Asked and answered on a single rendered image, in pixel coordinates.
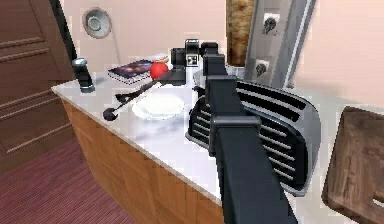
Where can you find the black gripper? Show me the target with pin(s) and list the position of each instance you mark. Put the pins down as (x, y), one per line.
(178, 66)

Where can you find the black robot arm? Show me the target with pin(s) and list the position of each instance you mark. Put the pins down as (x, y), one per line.
(246, 173)

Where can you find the white round plate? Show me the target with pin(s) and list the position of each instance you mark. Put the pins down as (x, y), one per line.
(158, 106)

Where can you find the dark covered book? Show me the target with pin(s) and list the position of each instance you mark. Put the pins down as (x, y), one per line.
(130, 70)

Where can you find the red apple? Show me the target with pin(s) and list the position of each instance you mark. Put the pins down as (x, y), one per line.
(158, 70)

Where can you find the tan bread piece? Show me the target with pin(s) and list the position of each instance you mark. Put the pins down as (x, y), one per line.
(162, 59)

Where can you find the black and silver pepper mill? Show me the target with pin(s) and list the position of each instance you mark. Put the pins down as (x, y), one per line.
(82, 76)

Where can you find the wooden cabinet with white worktop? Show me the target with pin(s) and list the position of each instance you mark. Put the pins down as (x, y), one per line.
(133, 173)

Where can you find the brown panelled room door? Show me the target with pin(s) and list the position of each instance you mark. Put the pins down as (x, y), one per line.
(26, 83)

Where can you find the black and silver toaster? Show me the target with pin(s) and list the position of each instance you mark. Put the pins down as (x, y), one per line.
(290, 133)

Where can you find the brown wooden cutting board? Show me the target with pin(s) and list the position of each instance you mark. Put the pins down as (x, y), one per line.
(358, 166)

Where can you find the grey round wall fixture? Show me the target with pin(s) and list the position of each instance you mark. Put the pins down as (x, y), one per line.
(96, 22)

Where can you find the brown mottled wall panel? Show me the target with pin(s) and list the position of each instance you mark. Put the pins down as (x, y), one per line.
(239, 30)

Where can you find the white wall socket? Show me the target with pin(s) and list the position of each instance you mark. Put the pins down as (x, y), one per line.
(270, 24)
(262, 68)

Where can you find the grey metal wall panel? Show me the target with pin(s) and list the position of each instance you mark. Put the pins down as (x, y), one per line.
(283, 46)

